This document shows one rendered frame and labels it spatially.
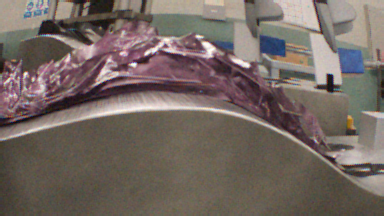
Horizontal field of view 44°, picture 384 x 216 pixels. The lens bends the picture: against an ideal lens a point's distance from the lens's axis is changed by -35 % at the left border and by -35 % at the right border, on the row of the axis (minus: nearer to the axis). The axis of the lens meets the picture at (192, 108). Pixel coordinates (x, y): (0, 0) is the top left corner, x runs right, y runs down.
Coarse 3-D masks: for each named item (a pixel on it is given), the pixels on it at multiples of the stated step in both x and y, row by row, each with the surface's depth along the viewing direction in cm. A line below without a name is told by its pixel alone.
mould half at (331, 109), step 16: (32, 48) 59; (48, 48) 58; (64, 48) 58; (32, 64) 59; (288, 80) 70; (304, 80) 77; (288, 96) 54; (304, 96) 54; (320, 96) 54; (336, 96) 53; (320, 112) 54; (336, 112) 53; (304, 128) 54; (336, 128) 54
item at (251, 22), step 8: (256, 0) 86; (264, 0) 86; (248, 8) 86; (256, 8) 86; (264, 8) 86; (272, 8) 86; (280, 8) 86; (248, 16) 86; (256, 16) 86; (264, 16) 86; (272, 16) 86; (248, 24) 87; (256, 24) 87; (256, 32) 87
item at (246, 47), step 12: (240, 24) 88; (240, 36) 88; (252, 36) 88; (264, 36) 88; (240, 48) 88; (252, 48) 88; (264, 48) 88; (276, 48) 88; (288, 48) 89; (300, 48) 89; (252, 60) 88
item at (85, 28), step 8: (48, 24) 63; (56, 24) 63; (64, 24) 66; (72, 24) 73; (80, 24) 74; (88, 24) 74; (40, 32) 64; (48, 32) 63; (56, 32) 63; (64, 32) 63; (72, 32) 63; (80, 32) 66; (88, 32) 74; (96, 32) 74; (104, 32) 77; (80, 40) 63; (88, 40) 66; (272, 80) 70; (280, 80) 70; (296, 80) 73
